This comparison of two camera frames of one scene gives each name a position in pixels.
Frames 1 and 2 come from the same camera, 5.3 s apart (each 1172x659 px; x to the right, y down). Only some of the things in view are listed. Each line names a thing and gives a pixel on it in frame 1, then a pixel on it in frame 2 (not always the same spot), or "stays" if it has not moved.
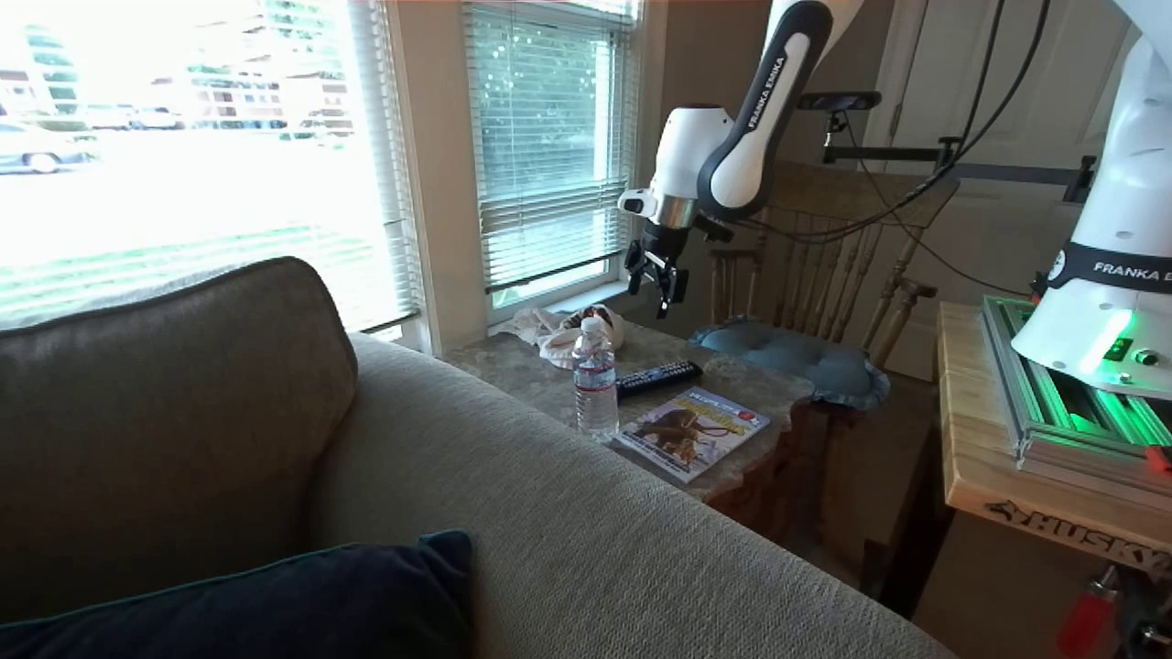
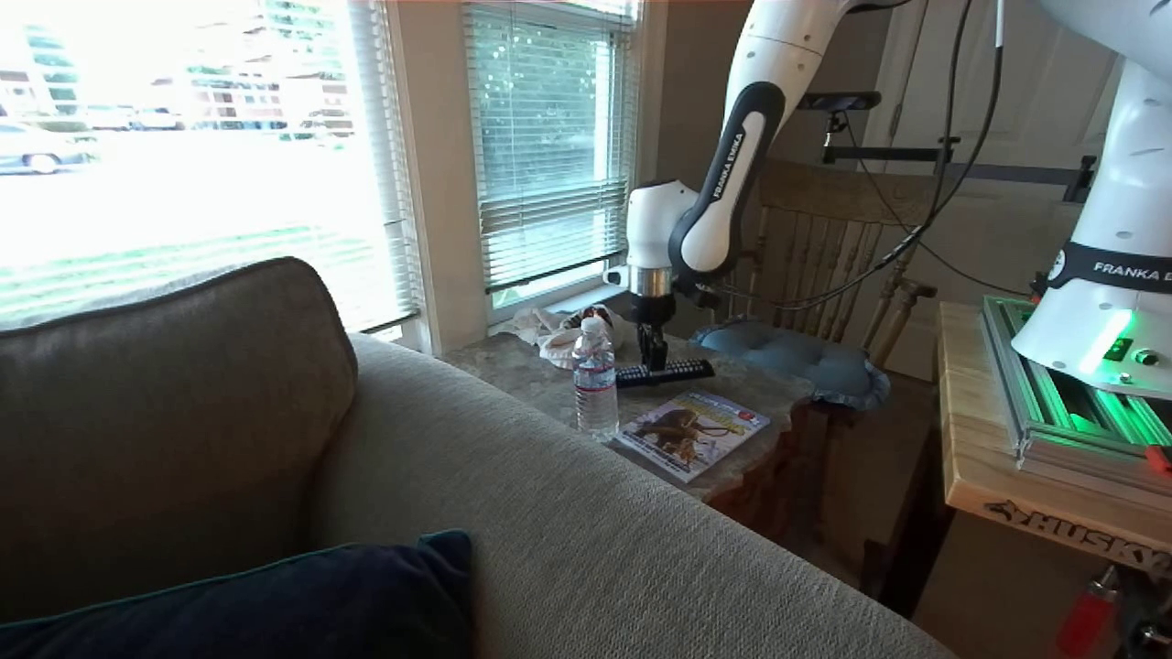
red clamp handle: x=1087 y=623 stays
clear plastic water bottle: x=595 y=380 stays
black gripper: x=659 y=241 → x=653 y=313
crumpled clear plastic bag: x=552 y=335 stays
